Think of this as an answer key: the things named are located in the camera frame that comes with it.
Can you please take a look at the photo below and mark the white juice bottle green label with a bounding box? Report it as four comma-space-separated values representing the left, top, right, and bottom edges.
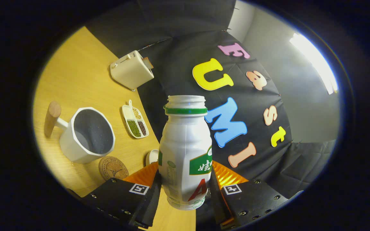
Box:
158, 95, 213, 211

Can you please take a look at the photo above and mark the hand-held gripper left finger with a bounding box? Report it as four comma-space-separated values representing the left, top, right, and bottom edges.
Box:
82, 161, 163, 229

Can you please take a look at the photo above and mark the white round plate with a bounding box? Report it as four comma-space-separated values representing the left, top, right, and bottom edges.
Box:
145, 149, 160, 167

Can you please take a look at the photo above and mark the bright ceiling light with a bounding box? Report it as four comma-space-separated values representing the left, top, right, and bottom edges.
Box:
289, 32, 339, 95

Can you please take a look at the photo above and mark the wooden table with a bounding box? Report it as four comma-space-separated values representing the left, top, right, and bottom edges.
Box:
32, 26, 197, 231

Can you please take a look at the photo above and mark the white cup with wooden handle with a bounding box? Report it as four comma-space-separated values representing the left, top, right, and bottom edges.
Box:
44, 101, 116, 165

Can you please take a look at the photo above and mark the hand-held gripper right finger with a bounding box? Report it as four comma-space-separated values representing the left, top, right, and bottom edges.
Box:
209, 160, 290, 230

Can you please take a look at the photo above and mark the white divided dish with beans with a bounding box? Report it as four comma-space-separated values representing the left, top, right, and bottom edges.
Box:
122, 99, 150, 139

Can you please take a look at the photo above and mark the cream toaster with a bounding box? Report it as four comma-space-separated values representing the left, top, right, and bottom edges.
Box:
110, 50, 155, 92

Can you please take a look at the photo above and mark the round cork coaster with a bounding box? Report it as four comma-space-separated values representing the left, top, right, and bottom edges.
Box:
99, 156, 130, 181

